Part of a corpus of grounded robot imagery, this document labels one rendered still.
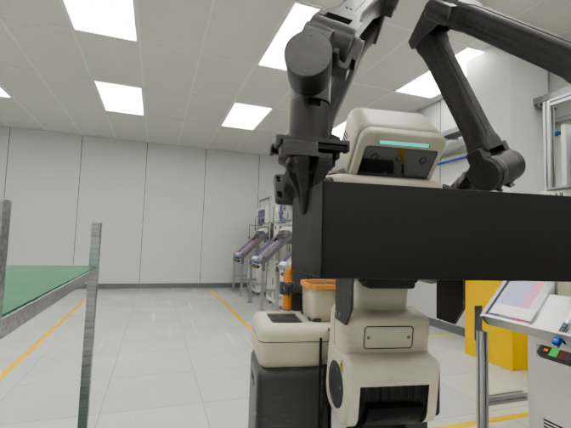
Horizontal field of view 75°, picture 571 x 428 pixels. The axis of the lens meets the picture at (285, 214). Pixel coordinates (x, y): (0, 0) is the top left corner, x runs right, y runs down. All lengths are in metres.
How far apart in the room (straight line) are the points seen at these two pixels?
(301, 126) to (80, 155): 7.93
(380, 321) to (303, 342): 0.31
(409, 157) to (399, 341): 0.43
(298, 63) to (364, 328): 0.63
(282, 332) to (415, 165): 0.59
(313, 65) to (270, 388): 0.92
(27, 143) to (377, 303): 8.06
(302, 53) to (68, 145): 8.06
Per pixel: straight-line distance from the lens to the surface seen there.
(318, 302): 1.18
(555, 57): 0.88
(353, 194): 0.44
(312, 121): 0.51
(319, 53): 0.47
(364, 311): 0.93
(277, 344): 1.13
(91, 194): 8.22
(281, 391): 1.17
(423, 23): 1.02
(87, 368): 1.49
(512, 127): 4.03
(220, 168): 8.33
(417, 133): 0.89
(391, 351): 0.95
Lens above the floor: 1.06
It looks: 4 degrees up
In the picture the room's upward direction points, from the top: 2 degrees clockwise
